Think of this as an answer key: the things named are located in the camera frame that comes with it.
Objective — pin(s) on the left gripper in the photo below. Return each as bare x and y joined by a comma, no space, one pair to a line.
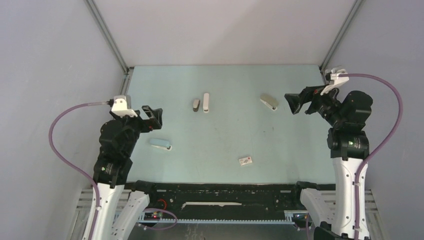
154,122

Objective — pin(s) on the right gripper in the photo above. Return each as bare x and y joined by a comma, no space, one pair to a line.
296,100

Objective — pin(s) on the beige stapler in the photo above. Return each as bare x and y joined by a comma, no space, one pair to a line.
269,101

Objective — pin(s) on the light blue stapler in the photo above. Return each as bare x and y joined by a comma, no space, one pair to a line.
161,144

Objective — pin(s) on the small grey stapler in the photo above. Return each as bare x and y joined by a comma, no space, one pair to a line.
196,105

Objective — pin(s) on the white stapler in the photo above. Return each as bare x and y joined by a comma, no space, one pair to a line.
206,102

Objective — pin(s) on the white staple box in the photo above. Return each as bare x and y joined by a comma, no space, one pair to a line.
245,161

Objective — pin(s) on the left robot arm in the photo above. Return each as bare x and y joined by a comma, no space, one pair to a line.
118,138

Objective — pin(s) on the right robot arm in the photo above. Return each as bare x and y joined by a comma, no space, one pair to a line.
349,148

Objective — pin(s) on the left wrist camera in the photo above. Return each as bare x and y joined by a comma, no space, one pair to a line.
121,106

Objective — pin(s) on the left aluminium frame post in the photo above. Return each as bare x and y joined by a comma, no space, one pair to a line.
106,33

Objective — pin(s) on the aluminium frame post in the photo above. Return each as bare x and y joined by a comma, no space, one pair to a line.
106,33
351,15

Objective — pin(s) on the right aluminium frame post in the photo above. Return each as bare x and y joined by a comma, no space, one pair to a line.
351,15

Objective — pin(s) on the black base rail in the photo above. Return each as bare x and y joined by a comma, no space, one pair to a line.
228,202

